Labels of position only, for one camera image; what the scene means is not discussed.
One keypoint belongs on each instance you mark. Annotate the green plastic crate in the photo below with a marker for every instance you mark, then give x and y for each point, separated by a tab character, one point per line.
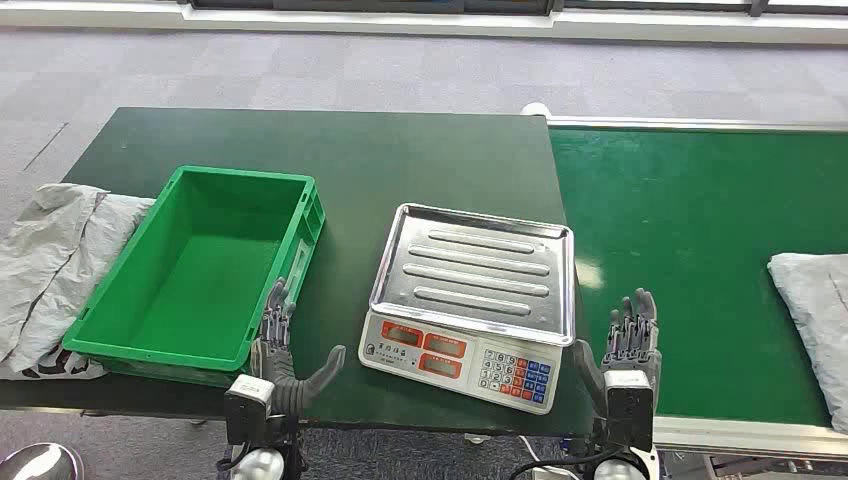
199	285

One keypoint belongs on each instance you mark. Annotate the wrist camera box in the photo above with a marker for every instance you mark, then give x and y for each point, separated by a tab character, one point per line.
629	411
246	407

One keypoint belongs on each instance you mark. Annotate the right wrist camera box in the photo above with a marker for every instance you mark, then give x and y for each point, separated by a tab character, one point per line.
629	411

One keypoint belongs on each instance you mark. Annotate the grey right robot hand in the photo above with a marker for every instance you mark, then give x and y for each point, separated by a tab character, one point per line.
632	344

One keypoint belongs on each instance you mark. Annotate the white window ledge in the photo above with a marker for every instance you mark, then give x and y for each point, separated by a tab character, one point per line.
397	21

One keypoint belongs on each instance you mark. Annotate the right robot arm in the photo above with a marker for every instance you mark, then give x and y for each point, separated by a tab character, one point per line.
616	470

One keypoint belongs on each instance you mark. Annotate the grey parcel bag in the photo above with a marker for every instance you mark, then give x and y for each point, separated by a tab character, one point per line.
60	265
818	311

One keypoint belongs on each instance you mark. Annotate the electronic scale with steel tray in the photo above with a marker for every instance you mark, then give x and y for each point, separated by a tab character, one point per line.
474	278

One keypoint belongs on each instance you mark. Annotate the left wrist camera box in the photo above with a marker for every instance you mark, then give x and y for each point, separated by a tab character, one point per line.
246	407

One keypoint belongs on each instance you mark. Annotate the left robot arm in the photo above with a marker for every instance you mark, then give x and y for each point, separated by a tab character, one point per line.
262	465

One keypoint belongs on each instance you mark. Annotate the green conveyor belt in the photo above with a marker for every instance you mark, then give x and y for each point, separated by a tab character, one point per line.
696	232

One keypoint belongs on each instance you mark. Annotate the crumpled grey parcel bag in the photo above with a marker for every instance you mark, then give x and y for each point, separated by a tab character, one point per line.
60	265

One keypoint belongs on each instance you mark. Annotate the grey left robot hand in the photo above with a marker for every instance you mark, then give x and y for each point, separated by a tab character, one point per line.
278	371

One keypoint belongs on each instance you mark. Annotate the shiny silver dome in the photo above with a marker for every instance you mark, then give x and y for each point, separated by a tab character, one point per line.
40	464

